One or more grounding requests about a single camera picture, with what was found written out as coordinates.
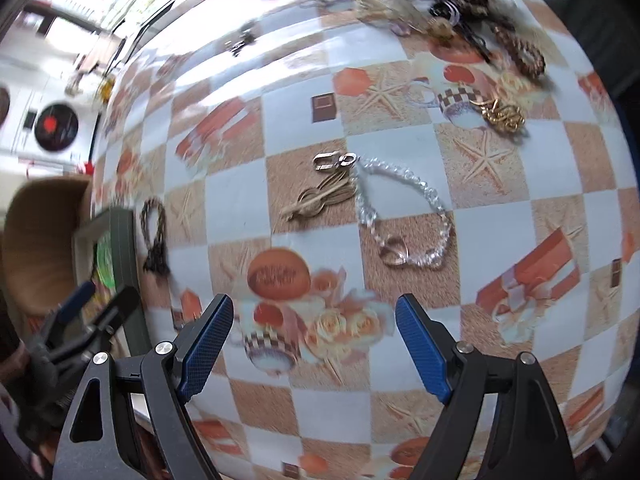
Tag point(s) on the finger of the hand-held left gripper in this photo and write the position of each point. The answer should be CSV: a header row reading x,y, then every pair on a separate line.
x,y
75,301
117,307

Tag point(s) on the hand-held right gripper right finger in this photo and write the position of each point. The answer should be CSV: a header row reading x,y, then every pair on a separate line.
x,y
425,350

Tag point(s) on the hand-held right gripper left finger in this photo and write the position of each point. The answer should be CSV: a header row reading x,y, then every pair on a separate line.
x,y
205,345

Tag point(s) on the grey cardboard box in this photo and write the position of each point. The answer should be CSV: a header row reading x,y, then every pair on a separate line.
x,y
127,280

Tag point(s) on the green bangle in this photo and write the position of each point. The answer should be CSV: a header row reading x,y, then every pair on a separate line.
x,y
102,260

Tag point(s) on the gold key charm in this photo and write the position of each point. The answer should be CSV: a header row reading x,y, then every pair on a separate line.
x,y
320,195

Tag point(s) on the brown padded chair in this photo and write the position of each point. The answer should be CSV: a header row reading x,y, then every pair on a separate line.
x,y
45,240

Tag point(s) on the checkered printed tablecloth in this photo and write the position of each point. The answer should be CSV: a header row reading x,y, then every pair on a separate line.
x,y
400,200

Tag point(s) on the white washing machine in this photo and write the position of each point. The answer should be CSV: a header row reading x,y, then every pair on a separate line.
x,y
57,125

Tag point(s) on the small dark charm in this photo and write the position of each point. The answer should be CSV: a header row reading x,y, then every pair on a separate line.
x,y
240,40

